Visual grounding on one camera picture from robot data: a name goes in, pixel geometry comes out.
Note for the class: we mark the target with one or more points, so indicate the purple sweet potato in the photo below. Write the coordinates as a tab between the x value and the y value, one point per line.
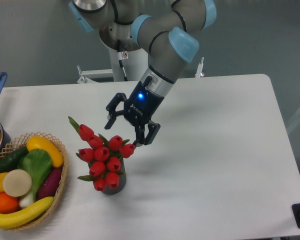
50	185

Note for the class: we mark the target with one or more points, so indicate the woven wicker basket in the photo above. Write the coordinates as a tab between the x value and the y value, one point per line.
20	142

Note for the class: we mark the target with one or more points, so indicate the dark grey ribbed vase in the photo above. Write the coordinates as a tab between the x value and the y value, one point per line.
115	181

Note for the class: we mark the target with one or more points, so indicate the yellow banana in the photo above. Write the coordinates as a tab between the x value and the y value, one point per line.
26	215

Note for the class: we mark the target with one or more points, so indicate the orange fruit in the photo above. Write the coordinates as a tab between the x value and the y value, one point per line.
8	204

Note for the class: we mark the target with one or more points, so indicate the red tulip bouquet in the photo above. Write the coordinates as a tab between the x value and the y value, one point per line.
102	155

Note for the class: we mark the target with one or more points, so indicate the white table clamp bracket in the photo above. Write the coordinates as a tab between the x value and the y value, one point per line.
199	71

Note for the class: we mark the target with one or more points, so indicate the green bok choy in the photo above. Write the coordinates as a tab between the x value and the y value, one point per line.
38	164

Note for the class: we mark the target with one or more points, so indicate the beige round disc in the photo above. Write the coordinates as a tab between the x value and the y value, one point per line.
17	183

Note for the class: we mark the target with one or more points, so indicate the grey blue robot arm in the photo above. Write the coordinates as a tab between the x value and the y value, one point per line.
167	40

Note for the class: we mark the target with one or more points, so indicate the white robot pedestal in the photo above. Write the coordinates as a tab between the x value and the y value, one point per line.
128	65

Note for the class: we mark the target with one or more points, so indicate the dark green cucumber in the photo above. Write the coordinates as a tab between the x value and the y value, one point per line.
11	161

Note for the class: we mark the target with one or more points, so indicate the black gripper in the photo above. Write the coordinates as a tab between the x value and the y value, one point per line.
140	106

